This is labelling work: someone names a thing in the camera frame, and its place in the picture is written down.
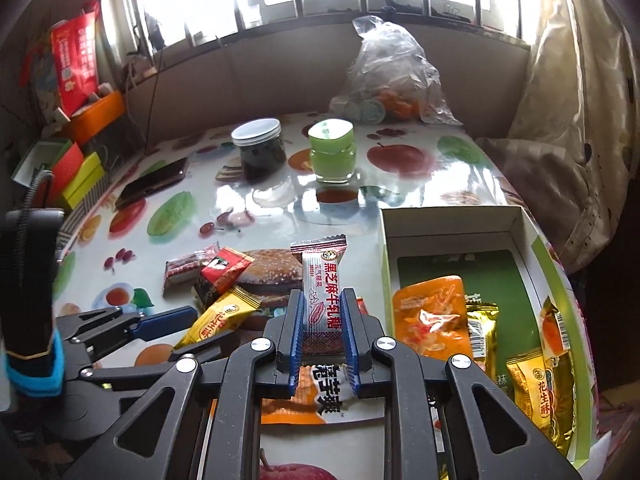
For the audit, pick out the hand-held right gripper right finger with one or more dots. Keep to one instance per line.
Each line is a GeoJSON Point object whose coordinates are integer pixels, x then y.
{"type": "Point", "coordinates": [352, 345]}

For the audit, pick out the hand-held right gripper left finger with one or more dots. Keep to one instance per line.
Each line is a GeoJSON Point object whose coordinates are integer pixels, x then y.
{"type": "Point", "coordinates": [295, 340]}

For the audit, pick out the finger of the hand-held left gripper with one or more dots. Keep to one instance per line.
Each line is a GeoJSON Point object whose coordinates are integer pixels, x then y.
{"type": "Point", "coordinates": [150, 367]}
{"type": "Point", "coordinates": [165, 321]}

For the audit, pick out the gold peanut snack packet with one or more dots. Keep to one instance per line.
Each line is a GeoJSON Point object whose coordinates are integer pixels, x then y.
{"type": "Point", "coordinates": [542, 395]}
{"type": "Point", "coordinates": [220, 317]}

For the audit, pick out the dark red snack packet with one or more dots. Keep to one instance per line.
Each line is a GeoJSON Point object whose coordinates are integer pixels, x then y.
{"type": "Point", "coordinates": [180, 267]}

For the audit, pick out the white nougat candy packet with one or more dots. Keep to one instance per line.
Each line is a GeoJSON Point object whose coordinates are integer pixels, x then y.
{"type": "Point", "coordinates": [320, 285]}

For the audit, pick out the large orange snack packet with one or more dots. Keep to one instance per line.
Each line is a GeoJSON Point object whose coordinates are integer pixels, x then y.
{"type": "Point", "coordinates": [320, 402]}

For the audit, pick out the red and black snack packet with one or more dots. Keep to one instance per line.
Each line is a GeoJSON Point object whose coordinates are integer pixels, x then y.
{"type": "Point", "coordinates": [222, 265]}

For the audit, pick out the small orange snack packet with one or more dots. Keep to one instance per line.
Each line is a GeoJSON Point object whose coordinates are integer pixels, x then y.
{"type": "Point", "coordinates": [430, 310]}

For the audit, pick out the slim gold snack packet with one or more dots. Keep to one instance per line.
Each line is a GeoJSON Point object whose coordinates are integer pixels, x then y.
{"type": "Point", "coordinates": [482, 330]}

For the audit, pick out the green cardboard box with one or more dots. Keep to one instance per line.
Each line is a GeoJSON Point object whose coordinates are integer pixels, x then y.
{"type": "Point", "coordinates": [450, 255]}

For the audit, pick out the yellow-green box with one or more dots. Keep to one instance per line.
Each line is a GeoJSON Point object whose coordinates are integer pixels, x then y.
{"type": "Point", "coordinates": [85, 180]}

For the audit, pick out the green and white open box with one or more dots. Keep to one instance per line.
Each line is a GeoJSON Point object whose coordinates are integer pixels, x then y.
{"type": "Point", "coordinates": [40, 160]}

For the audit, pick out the fruit print tablecloth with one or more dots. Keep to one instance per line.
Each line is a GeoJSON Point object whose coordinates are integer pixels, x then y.
{"type": "Point", "coordinates": [280, 210]}

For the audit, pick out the black smartphone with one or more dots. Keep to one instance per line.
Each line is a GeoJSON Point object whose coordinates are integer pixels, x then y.
{"type": "Point", "coordinates": [152, 182]}

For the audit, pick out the orange box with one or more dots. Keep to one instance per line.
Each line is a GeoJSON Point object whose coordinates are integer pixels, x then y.
{"type": "Point", "coordinates": [97, 117]}

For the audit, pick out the clear jar with dark contents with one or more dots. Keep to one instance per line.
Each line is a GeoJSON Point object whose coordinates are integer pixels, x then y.
{"type": "Point", "coordinates": [260, 155]}

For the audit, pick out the glass jar with green lid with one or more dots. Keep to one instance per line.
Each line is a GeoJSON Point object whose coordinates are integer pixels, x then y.
{"type": "Point", "coordinates": [330, 155]}

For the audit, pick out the red upright package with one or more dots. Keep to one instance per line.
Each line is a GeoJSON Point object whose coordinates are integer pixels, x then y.
{"type": "Point", "coordinates": [75, 60]}

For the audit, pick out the clear plastic bag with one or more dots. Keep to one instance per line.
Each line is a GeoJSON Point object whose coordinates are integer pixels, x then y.
{"type": "Point", "coordinates": [390, 65]}

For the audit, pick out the brown wooden cabinet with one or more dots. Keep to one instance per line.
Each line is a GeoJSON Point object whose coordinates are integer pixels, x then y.
{"type": "Point", "coordinates": [625, 210]}

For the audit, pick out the cream patterned curtain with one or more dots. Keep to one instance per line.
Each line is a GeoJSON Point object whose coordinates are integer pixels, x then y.
{"type": "Point", "coordinates": [565, 125]}

